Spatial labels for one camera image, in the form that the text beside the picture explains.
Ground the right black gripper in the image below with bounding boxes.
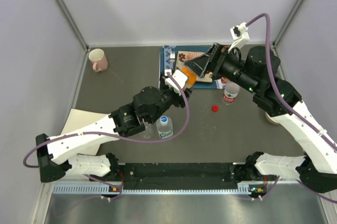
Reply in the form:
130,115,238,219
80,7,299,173
184,43,259,94

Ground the orange juice bottle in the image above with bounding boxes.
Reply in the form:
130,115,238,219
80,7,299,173
181,67,196,89

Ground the red label water bottle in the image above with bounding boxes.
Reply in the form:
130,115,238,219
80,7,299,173
222,81,240,105

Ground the red bottle cap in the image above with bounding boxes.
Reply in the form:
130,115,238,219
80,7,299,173
212,105,219,112

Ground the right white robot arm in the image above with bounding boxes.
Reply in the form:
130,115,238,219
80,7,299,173
184,43,336,193

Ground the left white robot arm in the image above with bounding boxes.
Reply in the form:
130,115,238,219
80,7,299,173
36,77,192,183

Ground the blue cap water bottle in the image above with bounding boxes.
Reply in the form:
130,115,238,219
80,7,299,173
156,115,173,139

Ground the clear empty glass bottle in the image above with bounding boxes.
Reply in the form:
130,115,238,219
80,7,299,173
143,124,157,140

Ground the red patterned bowl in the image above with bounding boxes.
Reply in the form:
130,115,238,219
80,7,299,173
185,51,203,61

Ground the square floral plate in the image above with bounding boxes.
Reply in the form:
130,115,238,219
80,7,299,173
176,51,213,84

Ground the silver fork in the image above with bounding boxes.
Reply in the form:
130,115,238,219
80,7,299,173
170,51,175,67

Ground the blue patterned placemat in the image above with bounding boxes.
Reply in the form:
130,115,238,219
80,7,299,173
160,45,216,90

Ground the pink mug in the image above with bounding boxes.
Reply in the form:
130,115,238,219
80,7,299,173
88,48,108,72

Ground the white paper cup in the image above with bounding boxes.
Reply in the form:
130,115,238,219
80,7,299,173
264,112,280,125

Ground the white notebook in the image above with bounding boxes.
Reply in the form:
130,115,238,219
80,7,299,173
61,109,107,155

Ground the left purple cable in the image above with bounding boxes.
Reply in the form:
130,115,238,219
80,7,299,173
23,73,191,168

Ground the purple cable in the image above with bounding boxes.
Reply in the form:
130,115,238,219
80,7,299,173
23,73,191,168
246,13,337,156

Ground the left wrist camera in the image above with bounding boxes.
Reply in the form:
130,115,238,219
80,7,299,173
164,69,188,96

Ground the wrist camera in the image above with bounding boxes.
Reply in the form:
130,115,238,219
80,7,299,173
164,69,188,96
229,22,250,51

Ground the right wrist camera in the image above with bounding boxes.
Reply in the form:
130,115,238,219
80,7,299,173
229,22,250,51

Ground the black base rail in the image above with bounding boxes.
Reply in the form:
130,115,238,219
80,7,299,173
120,163,242,190

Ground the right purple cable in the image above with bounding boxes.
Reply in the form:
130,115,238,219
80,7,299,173
246,13,337,156

